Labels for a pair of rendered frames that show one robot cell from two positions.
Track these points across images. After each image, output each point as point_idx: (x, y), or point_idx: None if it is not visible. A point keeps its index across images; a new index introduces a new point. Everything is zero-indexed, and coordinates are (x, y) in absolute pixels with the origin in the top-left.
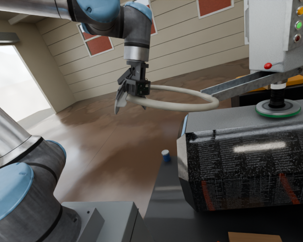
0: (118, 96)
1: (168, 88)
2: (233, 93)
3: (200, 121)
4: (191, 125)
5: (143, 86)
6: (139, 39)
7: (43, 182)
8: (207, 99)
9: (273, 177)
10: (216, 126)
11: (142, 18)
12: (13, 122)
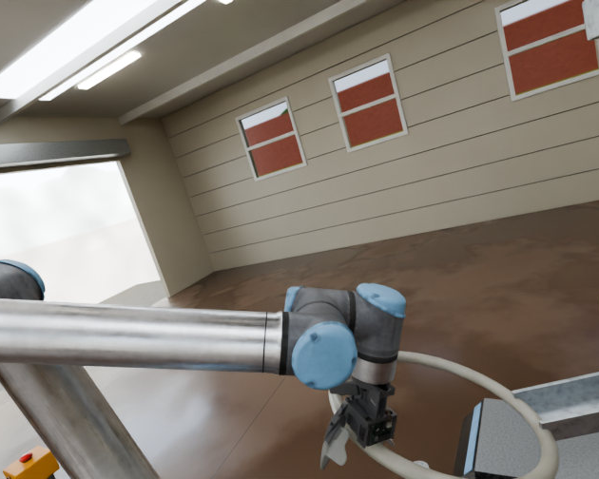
0: (329, 434)
1: (432, 362)
2: None
3: (515, 440)
4: (490, 446)
5: (382, 428)
6: (380, 352)
7: None
8: (530, 425)
9: None
10: (561, 469)
11: (387, 320)
12: (147, 471)
